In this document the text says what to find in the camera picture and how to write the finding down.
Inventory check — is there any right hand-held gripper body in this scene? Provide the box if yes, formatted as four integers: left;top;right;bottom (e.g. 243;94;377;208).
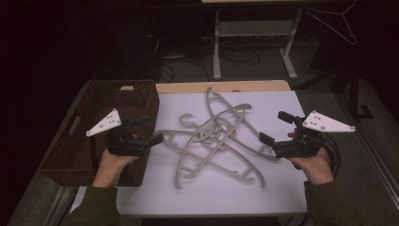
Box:
272;109;357;159

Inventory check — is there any brown woven basket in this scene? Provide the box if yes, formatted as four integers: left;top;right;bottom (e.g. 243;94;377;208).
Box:
37;79;161;187

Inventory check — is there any person's right hand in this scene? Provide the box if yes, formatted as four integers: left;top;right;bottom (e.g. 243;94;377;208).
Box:
286;146;335;186

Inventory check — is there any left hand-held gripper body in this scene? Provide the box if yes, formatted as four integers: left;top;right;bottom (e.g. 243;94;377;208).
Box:
85;107;151;157

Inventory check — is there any white metal desk frame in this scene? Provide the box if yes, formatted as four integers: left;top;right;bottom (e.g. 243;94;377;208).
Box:
212;8;305;81

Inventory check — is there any black floor cable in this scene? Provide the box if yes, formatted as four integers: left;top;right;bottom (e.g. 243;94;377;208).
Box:
156;34;211;83
219;48;262;66

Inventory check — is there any thin wire clothes hanger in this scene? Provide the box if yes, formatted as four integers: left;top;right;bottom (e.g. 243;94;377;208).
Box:
306;0;359;45

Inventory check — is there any person's left hand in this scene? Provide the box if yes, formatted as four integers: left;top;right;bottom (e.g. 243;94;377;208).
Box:
91;148;140;188

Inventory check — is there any grey plastic clothes hanger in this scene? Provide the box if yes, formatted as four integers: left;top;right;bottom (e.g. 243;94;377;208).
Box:
174;104;253;190
205;87;280;163
154;117;266;189

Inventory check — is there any black metal stand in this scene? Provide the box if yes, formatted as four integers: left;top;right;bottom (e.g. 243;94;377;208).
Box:
295;59;375;121

